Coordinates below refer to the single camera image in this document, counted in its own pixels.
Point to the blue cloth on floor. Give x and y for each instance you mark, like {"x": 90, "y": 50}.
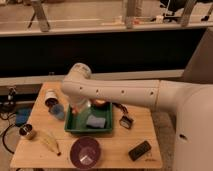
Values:
{"x": 22, "y": 116}

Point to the purple plastic bowl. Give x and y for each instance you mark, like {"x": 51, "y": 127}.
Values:
{"x": 85, "y": 153}

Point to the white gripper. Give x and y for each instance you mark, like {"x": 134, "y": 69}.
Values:
{"x": 81, "y": 103}

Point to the blue sponge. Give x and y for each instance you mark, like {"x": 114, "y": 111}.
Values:
{"x": 96, "y": 122}

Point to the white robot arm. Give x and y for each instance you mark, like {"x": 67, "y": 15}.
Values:
{"x": 191, "y": 103}

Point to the white can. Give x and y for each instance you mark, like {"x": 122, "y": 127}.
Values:
{"x": 50, "y": 98}

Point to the black rectangular block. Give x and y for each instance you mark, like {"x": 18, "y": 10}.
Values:
{"x": 139, "y": 150}

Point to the green plastic tray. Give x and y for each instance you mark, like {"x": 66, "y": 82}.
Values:
{"x": 76, "y": 124}

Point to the orange pepper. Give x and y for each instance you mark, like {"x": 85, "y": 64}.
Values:
{"x": 75, "y": 110}

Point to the blue plastic cup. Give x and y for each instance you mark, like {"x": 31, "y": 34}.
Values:
{"x": 58, "y": 111}

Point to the metal cup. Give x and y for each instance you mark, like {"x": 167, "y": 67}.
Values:
{"x": 27, "y": 131}

